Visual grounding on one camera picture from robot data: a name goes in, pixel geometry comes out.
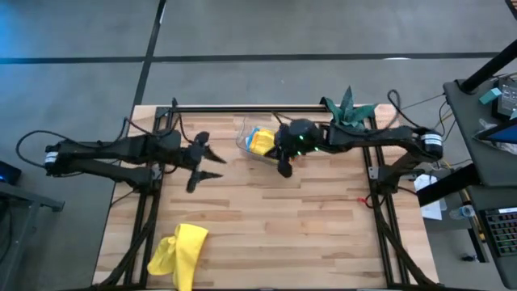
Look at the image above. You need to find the dark tablet screen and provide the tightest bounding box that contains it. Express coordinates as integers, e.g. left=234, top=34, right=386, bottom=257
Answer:
left=473, top=116, right=517, bottom=146

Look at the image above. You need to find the black metal pole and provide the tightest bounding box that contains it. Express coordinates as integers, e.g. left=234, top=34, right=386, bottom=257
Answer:
left=460, top=39, right=517, bottom=95

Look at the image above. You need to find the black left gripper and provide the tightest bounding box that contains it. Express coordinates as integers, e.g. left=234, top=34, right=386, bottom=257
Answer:
left=177, top=139, right=228, bottom=194

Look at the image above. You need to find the black support beam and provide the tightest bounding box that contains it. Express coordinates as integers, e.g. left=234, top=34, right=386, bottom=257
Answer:
left=415, top=162, right=482, bottom=208

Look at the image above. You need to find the black device with blue light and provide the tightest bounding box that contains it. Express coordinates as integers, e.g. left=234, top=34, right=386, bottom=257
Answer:
left=0, top=160, right=23, bottom=187

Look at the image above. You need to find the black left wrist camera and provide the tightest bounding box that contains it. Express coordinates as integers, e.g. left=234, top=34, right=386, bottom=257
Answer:
left=192, top=131, right=212, bottom=147

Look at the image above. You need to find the black side desk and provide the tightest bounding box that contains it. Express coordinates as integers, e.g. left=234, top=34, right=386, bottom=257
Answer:
left=443, top=72, right=517, bottom=290

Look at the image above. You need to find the white paper sheet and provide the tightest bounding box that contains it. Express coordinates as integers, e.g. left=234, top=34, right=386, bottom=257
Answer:
left=413, top=173, right=448, bottom=221

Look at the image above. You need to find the small teal box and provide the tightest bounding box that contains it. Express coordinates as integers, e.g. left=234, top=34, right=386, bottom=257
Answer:
left=478, top=86, right=503, bottom=106

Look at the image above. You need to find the artificial green plant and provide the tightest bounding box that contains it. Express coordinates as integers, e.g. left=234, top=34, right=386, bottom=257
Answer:
left=319, top=85, right=380, bottom=130

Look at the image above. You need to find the clear water bottle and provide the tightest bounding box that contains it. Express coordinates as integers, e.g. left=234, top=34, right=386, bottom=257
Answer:
left=448, top=204, right=477, bottom=221

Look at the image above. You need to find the clear plastic bin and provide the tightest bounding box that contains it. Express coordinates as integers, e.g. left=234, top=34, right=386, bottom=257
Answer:
left=235, top=116, right=284, bottom=166

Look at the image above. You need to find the keyboard with coloured keys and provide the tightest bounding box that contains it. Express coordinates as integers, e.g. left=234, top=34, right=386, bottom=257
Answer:
left=480, top=207, right=517, bottom=258

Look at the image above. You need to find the black electronic device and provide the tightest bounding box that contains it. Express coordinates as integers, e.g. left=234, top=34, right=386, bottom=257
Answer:
left=494, top=75, right=517, bottom=120

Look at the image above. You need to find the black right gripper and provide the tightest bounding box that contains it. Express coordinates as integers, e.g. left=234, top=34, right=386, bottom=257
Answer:
left=275, top=119, right=325, bottom=179

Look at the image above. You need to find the yellow microfiber towel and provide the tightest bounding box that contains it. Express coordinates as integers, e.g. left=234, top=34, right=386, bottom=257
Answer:
left=145, top=223, right=210, bottom=291
left=249, top=127, right=279, bottom=157

